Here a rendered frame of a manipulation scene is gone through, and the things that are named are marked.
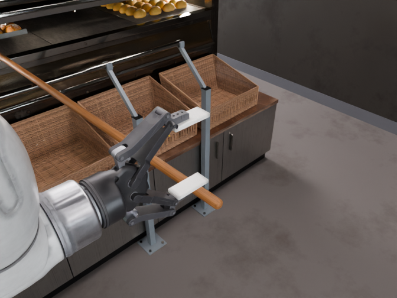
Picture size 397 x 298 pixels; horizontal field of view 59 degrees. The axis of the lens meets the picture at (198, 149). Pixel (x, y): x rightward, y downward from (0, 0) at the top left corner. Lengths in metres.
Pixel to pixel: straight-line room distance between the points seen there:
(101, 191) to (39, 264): 0.11
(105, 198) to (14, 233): 0.16
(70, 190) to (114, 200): 0.06
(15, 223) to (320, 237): 2.32
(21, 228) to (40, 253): 0.10
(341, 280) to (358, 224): 0.51
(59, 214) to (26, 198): 0.13
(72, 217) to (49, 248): 0.04
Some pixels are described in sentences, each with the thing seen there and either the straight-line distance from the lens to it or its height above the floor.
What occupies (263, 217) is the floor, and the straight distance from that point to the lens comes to 2.56.
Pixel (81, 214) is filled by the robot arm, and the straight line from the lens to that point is 0.46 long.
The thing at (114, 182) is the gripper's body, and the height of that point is 1.52.
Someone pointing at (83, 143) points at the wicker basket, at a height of 0.62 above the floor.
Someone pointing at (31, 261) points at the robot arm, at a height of 1.51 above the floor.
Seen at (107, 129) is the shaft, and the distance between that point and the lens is 1.22.
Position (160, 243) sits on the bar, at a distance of 2.37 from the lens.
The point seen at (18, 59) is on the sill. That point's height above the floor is 1.17.
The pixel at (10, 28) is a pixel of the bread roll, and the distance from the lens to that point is 2.42.
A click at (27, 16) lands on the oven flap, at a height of 1.40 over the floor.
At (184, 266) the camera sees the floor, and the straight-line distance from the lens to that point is 2.27.
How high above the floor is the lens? 1.83
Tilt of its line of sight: 35 degrees down
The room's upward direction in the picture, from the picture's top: straight up
